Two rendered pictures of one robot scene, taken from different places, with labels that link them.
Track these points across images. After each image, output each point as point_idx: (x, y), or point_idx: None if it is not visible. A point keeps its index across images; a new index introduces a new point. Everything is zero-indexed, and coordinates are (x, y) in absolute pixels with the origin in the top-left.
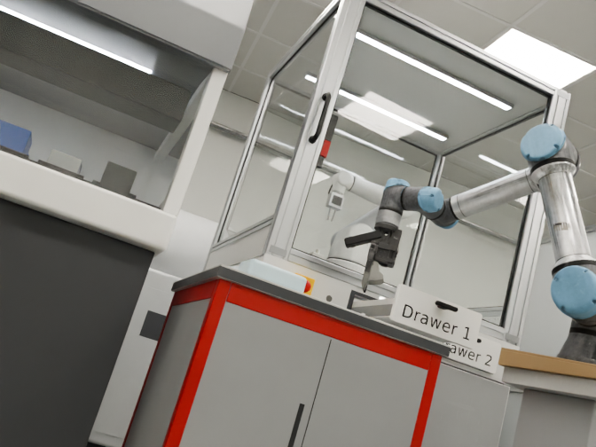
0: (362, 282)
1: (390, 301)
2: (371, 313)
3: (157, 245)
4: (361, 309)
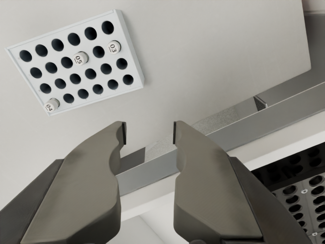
0: (109, 125)
1: (144, 194)
2: (232, 129)
3: None
4: (320, 100)
